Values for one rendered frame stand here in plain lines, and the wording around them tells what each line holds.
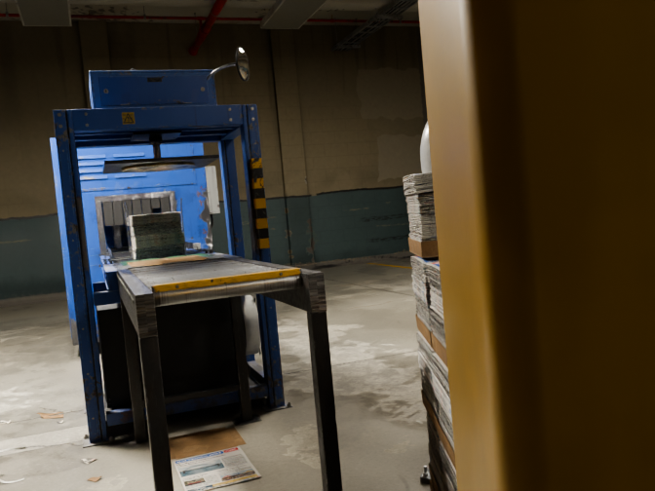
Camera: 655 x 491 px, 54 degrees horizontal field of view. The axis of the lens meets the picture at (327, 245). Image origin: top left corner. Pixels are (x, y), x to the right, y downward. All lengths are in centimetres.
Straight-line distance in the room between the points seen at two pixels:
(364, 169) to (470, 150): 1147
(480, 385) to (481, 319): 2
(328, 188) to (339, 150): 70
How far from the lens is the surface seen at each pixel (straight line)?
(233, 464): 277
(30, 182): 1071
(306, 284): 197
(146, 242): 393
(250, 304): 362
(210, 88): 343
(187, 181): 557
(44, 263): 1067
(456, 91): 19
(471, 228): 18
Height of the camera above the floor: 98
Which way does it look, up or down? 3 degrees down
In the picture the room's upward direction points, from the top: 5 degrees counter-clockwise
